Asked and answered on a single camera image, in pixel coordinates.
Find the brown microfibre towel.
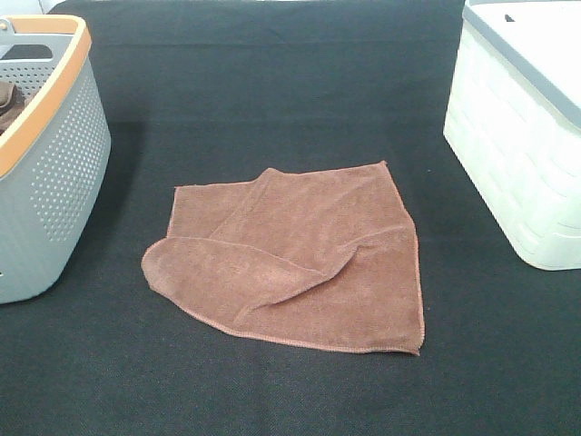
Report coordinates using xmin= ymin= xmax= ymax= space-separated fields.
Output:
xmin=142 ymin=162 xmax=425 ymax=354

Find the brown towel in basket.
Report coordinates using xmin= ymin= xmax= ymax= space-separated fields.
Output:
xmin=0 ymin=82 xmax=31 ymax=134

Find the black table cloth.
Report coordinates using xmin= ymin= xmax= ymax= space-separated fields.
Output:
xmin=1 ymin=1 xmax=580 ymax=435

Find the white plastic storage box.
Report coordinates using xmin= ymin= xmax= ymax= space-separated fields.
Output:
xmin=443 ymin=1 xmax=580 ymax=271

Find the grey perforated laundry basket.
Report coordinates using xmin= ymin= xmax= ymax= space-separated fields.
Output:
xmin=1 ymin=15 xmax=111 ymax=303

